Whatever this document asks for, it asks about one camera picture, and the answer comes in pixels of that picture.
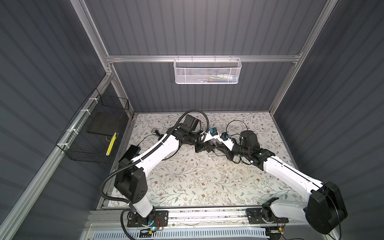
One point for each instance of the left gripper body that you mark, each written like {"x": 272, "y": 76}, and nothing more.
{"x": 195, "y": 139}

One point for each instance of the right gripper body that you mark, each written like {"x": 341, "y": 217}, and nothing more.
{"x": 237, "y": 150}

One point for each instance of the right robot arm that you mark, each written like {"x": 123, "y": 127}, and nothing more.
{"x": 323, "y": 207}

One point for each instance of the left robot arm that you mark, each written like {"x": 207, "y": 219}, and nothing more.
{"x": 131, "y": 177}

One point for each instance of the floral patterned table mat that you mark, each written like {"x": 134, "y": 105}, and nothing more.
{"x": 190, "y": 179}

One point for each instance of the items in white basket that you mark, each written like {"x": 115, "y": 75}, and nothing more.
{"x": 229, "y": 79}

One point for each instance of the black foam pad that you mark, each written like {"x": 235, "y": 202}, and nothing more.
{"x": 104, "y": 124}

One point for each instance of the yellow marker in basket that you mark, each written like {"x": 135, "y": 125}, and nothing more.
{"x": 111, "y": 144}

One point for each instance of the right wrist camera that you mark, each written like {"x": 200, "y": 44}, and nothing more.
{"x": 227, "y": 141}

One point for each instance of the white wire mesh basket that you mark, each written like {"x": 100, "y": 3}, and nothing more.
{"x": 190, "y": 71}

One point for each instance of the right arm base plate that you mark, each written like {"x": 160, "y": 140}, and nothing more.
{"x": 263, "y": 216}

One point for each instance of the white slotted cable duct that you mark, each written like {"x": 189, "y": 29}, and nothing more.
{"x": 203, "y": 233}

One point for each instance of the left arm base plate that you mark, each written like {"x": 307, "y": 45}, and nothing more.
{"x": 154, "y": 219}

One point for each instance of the black wire mesh basket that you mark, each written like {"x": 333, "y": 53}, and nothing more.
{"x": 78, "y": 145}

